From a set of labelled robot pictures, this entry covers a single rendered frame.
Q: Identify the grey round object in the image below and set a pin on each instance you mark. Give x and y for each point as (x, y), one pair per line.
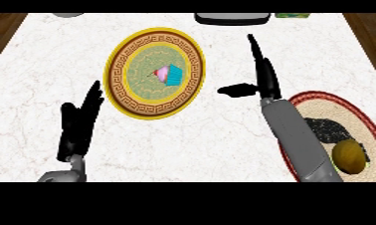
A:
(69, 15)

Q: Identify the beige plate with red rim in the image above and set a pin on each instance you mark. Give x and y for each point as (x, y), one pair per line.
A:
(343, 116)

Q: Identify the black speckled food piece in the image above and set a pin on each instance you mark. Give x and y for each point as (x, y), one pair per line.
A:
(328, 129)

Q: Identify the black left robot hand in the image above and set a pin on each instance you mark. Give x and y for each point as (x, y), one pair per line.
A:
(79, 126)

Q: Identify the yellow-brown round fruit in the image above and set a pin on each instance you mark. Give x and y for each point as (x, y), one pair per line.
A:
(349, 156)

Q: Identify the green patterned box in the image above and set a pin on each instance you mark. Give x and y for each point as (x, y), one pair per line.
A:
(293, 15)

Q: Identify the round yellow patterned placemat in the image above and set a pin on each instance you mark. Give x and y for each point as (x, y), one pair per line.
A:
(154, 73)

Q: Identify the pink cupcake with blue wrapper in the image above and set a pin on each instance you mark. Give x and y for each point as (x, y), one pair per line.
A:
(169, 74)

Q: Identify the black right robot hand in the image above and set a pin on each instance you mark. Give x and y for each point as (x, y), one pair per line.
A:
(268, 76)

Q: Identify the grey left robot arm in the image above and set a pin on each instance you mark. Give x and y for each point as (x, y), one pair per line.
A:
(67, 173)

